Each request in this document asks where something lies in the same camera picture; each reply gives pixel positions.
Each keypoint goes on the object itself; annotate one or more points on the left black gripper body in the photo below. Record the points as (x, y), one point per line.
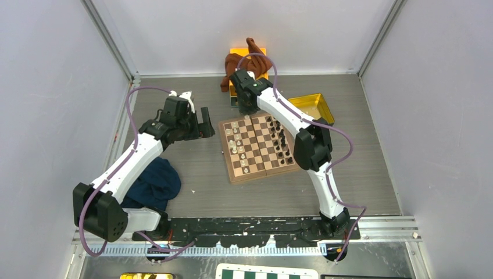
(189, 127)

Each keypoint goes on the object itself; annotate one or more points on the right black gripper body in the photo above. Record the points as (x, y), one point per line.
(246, 109)

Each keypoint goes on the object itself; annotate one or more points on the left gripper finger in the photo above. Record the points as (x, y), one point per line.
(205, 117)
(206, 131)

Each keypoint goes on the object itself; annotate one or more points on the wooden chess board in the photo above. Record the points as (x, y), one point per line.
(265, 146)

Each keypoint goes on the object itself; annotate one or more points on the yellow metal tray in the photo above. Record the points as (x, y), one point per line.
(315, 106)

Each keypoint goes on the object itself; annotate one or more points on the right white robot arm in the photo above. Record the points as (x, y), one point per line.
(312, 142)

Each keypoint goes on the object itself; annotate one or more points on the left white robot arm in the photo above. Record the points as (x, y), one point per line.
(98, 207)

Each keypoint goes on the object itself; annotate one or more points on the green white chess mat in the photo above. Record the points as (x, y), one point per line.
(242, 271)

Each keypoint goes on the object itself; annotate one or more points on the yellow drawer box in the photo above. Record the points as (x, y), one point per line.
(242, 52)

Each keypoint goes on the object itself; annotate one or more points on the brown cloth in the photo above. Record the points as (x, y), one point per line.
(259, 65)

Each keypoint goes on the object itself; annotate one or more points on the dark blue cloth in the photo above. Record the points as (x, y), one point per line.
(155, 186)

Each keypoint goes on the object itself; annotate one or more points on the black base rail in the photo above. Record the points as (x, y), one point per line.
(249, 232)

